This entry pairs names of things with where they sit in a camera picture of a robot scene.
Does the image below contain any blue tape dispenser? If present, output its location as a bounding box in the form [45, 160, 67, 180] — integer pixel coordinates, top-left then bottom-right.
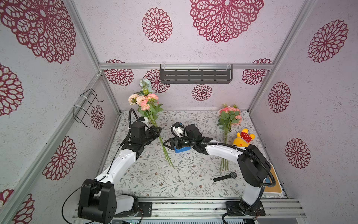
[174, 147, 191, 154]

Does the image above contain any pink rose bouquet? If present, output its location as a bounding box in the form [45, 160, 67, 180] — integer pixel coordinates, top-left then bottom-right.
[216, 104, 243, 172]
[128, 79, 174, 167]

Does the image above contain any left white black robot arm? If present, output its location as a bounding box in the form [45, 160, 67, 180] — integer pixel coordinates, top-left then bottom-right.
[77, 111, 162, 224]

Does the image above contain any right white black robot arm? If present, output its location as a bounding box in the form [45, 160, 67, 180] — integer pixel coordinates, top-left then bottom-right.
[163, 122, 277, 223]

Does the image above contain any floral patterned table mat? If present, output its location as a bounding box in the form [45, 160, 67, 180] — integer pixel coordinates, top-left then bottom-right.
[115, 111, 245, 198]

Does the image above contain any yellow plush toy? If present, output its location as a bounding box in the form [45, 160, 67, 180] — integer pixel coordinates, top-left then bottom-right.
[233, 128, 256, 147]

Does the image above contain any black wristwatch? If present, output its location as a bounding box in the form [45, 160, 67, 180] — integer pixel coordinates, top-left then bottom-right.
[213, 172, 237, 182]

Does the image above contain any wooden tray white rim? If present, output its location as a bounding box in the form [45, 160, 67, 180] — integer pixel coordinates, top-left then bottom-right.
[263, 163, 283, 196]

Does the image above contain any black wire wall rack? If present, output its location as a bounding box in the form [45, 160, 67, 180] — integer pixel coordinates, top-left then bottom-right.
[72, 88, 103, 128]

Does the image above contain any dark grey wall shelf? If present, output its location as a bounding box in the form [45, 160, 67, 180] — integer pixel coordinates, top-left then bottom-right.
[159, 64, 233, 84]

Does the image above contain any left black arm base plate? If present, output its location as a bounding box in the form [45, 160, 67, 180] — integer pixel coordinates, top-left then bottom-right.
[114, 202, 153, 218]

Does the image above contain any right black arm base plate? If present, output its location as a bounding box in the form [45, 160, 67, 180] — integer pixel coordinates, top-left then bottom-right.
[225, 201, 266, 217]

